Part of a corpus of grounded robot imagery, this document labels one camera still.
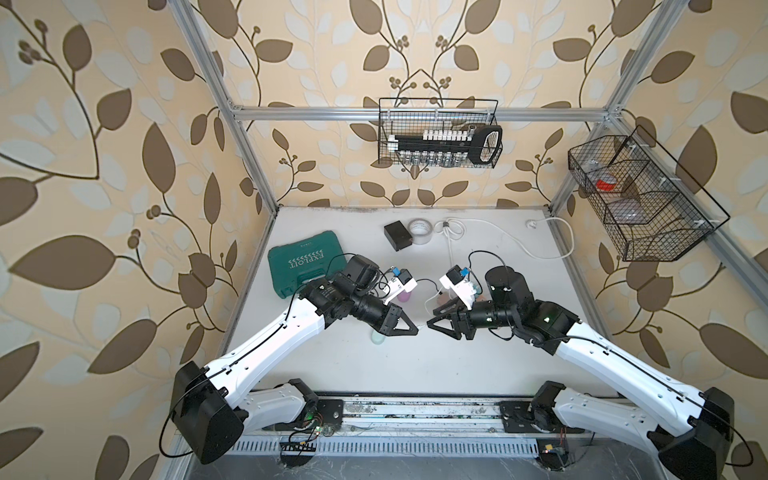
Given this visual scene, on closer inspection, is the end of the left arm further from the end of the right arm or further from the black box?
the black box

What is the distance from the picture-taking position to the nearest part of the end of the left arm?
0.53 meters

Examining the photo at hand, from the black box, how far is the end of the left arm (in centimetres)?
45

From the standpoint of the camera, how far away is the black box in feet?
3.56
